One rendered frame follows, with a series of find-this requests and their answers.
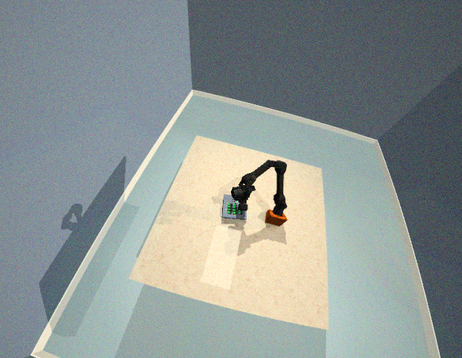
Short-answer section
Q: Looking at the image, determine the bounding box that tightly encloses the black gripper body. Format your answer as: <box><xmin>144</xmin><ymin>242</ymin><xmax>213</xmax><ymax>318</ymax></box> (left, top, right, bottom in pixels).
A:
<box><xmin>238</xmin><ymin>195</ymin><xmax>250</xmax><ymax>211</ymax></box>

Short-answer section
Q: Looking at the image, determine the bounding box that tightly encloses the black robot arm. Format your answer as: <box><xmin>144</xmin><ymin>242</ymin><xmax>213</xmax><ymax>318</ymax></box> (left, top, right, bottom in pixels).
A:
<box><xmin>231</xmin><ymin>160</ymin><xmax>287</xmax><ymax>216</ymax></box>

